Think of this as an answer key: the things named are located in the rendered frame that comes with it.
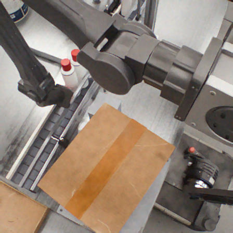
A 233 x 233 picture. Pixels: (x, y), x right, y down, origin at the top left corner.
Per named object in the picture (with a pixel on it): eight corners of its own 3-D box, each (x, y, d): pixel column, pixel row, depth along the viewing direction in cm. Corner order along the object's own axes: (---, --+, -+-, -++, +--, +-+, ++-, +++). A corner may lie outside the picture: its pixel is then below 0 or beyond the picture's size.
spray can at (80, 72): (80, 76, 104) (73, 44, 85) (91, 81, 103) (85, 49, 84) (74, 86, 102) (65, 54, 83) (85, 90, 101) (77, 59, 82)
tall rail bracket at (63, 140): (59, 143, 96) (49, 127, 81) (75, 151, 95) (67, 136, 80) (55, 150, 95) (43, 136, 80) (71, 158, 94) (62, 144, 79)
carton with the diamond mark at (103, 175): (108, 134, 96) (104, 101, 72) (160, 169, 90) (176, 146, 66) (59, 197, 86) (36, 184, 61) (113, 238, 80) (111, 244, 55)
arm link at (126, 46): (154, 68, 33) (170, 44, 35) (92, 40, 35) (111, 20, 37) (146, 103, 41) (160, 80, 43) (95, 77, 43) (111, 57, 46)
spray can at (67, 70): (72, 85, 102) (62, 53, 84) (82, 89, 101) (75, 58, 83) (66, 94, 100) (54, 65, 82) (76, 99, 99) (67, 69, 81)
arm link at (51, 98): (43, 111, 75) (50, 94, 74) (27, 100, 76) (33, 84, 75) (54, 107, 82) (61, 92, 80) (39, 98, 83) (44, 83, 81)
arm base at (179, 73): (181, 124, 39) (203, 83, 28) (137, 101, 41) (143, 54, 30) (200, 85, 42) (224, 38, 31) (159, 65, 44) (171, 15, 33)
